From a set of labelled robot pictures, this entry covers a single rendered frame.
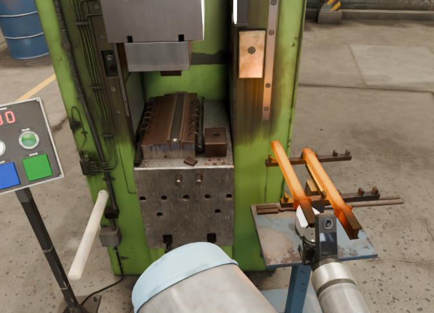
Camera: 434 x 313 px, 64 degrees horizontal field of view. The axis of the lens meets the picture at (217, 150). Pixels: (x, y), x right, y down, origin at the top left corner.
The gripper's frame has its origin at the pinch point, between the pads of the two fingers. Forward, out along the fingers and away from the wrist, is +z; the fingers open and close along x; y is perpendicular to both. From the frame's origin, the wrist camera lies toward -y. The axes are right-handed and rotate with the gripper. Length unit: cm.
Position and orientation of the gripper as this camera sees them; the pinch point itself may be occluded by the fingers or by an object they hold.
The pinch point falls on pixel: (304, 206)
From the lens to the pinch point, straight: 100.0
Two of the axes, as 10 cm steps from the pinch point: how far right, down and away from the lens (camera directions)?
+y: 0.1, 8.3, 5.6
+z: -0.9, -5.6, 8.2
